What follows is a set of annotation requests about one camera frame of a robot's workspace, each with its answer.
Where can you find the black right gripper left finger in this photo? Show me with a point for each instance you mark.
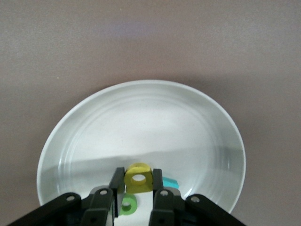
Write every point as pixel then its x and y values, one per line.
pixel 118 181

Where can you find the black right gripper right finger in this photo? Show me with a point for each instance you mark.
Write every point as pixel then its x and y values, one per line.
pixel 157 181

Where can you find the teal foam letter y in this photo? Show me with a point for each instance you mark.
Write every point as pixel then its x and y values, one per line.
pixel 170 182

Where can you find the yellow foam letter a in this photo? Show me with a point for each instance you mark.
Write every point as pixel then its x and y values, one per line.
pixel 136 187

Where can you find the green foam letter g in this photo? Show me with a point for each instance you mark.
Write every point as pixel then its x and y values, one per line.
pixel 131 200

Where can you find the light beige ceramic plate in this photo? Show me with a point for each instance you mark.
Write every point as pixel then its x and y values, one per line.
pixel 141 129

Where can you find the brown paper table cover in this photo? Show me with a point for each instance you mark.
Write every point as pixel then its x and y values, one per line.
pixel 141 35

